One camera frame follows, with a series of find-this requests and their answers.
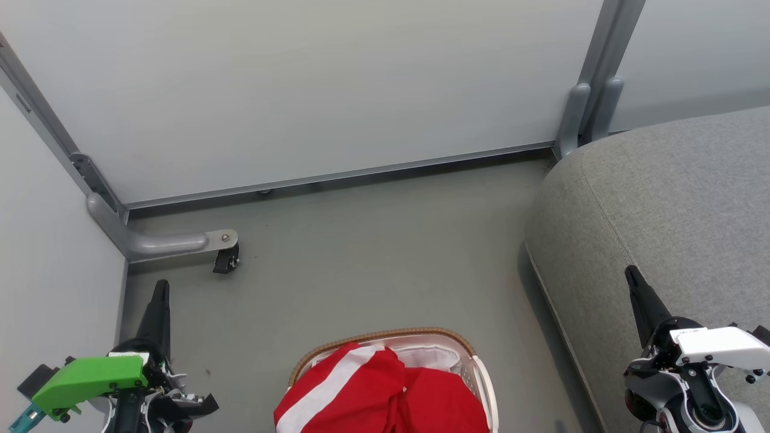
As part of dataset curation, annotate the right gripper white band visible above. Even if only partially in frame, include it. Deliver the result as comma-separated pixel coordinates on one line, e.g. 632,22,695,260
624,265,770,373

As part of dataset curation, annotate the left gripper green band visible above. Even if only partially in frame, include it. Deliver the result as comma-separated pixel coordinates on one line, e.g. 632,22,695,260
31,280,181,422

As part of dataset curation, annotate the red and white garment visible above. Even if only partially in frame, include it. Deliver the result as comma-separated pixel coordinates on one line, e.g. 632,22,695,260
274,342,491,433

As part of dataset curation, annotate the grey fabric sofa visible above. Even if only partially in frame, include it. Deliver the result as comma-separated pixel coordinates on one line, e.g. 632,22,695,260
525,107,770,433

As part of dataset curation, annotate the long grey partition foot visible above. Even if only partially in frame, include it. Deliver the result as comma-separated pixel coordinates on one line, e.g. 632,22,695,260
87,192,239,264

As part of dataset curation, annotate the black caster wheel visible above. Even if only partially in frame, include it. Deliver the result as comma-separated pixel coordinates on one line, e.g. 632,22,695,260
212,243,241,275

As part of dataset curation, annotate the white laundry basket brown rim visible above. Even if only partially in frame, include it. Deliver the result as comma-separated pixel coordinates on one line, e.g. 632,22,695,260
288,327,500,433

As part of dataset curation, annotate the short grey partition foot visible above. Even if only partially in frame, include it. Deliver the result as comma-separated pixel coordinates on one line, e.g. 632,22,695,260
587,76,625,144
555,82,592,161

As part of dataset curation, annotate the white basket liner cloth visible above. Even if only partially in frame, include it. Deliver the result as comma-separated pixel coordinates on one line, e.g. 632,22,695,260
385,342,465,385

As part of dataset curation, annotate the grey corner partition post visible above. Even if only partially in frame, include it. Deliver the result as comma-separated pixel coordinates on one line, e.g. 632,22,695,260
0,33,128,224

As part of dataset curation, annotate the grey partition bottom rail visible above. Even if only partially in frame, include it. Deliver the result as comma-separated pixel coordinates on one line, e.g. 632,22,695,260
123,141,557,211

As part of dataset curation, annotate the tall grey partition post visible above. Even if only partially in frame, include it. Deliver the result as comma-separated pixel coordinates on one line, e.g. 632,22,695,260
577,0,647,145

